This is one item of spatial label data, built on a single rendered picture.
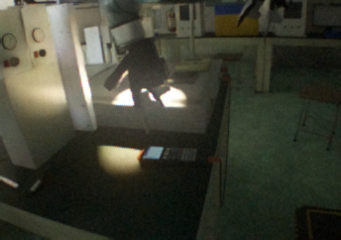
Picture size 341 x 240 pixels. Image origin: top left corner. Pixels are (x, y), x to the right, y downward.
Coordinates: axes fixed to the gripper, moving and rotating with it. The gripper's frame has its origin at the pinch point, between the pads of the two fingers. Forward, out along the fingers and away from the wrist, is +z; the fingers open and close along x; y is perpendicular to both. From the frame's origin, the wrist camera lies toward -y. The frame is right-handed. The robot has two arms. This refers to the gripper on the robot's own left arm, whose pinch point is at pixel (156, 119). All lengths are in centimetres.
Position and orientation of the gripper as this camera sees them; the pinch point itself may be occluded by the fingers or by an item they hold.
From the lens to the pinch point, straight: 62.6
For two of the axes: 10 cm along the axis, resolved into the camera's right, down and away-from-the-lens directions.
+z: 3.3, 8.8, 3.4
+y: 9.2, -2.2, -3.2
